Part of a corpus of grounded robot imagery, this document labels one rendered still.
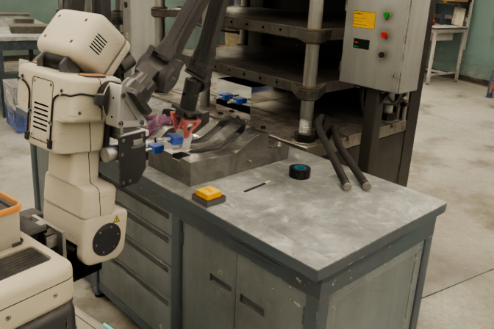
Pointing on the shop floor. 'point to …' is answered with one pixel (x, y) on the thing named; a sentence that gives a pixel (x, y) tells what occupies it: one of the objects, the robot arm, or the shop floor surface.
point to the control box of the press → (381, 54)
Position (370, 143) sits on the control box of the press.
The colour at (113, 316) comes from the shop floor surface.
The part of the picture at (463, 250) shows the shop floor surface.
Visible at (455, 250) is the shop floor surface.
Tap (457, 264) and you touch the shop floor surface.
